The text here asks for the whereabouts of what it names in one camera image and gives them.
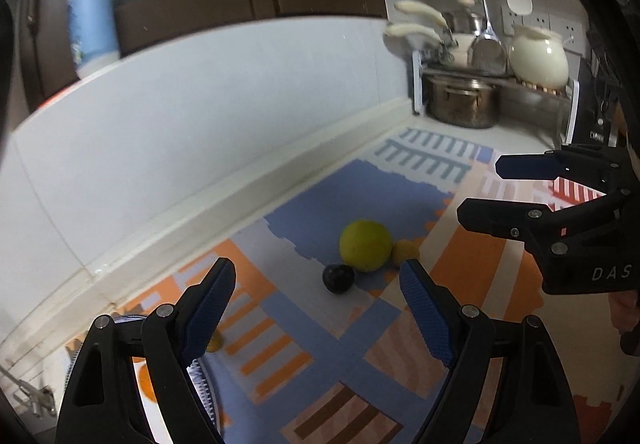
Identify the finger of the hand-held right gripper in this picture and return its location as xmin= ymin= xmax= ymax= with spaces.
xmin=456 ymin=189 xmax=631 ymax=243
xmin=495 ymin=146 xmax=640 ymax=195

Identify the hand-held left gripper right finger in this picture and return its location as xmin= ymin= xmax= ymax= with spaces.
xmin=398 ymin=259 xmax=583 ymax=444

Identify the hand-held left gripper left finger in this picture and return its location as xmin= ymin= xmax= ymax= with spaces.
xmin=54 ymin=258 xmax=237 ymax=444

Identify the blue rimmed white plate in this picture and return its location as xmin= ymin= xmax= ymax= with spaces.
xmin=65 ymin=314 xmax=221 ymax=444

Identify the orange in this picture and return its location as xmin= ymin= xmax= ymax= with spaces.
xmin=139 ymin=361 xmax=161 ymax=400

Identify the green apple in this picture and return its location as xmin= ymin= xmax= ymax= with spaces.
xmin=339 ymin=219 xmax=393 ymax=273

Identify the dark plum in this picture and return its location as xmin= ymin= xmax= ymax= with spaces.
xmin=321 ymin=264 xmax=356 ymax=296

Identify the person's right hand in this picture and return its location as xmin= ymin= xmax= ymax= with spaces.
xmin=610 ymin=290 xmax=640 ymax=336

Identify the steel dish rack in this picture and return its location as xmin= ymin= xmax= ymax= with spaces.
xmin=411 ymin=44 xmax=581 ymax=150

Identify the colourful patterned mat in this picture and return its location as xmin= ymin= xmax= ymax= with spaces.
xmin=65 ymin=126 xmax=626 ymax=444

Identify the steel stock pot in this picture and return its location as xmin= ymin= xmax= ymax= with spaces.
xmin=424 ymin=74 xmax=502 ymax=130

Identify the black appliance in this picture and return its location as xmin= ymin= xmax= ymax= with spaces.
xmin=580 ymin=56 xmax=631 ymax=150

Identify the white ceramic pot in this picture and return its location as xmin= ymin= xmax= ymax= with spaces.
xmin=507 ymin=25 xmax=571 ymax=89

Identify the steel spatula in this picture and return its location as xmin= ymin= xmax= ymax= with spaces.
xmin=467 ymin=0 xmax=508 ymax=75

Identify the small lidded steel pot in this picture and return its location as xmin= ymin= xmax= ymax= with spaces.
xmin=440 ymin=0 xmax=486 ymax=37

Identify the white blue pump bottle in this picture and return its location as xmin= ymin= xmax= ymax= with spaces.
xmin=66 ymin=0 xmax=121 ymax=80

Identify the white wall outlet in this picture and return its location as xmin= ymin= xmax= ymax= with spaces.
xmin=501 ymin=4 xmax=586 ymax=55

